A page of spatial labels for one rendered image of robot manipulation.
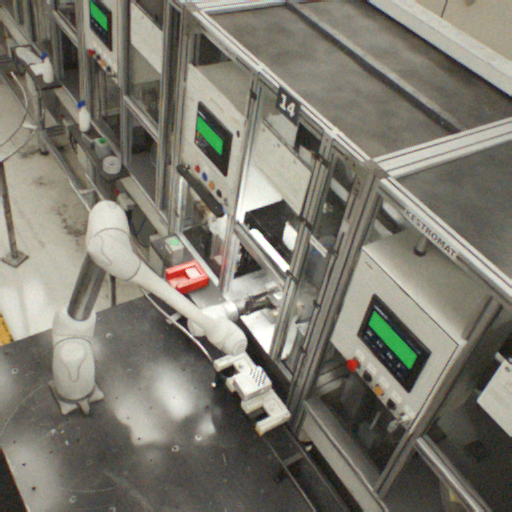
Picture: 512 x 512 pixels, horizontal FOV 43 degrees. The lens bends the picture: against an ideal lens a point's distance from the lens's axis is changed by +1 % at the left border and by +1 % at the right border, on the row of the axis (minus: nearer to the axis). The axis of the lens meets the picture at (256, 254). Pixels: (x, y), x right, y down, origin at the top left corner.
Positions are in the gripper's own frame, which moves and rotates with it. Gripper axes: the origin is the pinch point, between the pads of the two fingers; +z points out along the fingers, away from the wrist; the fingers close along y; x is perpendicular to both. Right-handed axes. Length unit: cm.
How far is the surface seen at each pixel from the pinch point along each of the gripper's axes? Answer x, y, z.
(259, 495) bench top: -62, -35, -42
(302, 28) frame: 44, 97, 26
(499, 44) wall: 164, -22, 344
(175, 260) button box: 43, -8, -25
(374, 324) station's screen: -64, 58, -16
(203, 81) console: 50, 79, -13
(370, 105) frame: -10, 97, 15
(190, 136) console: 57, 50, -13
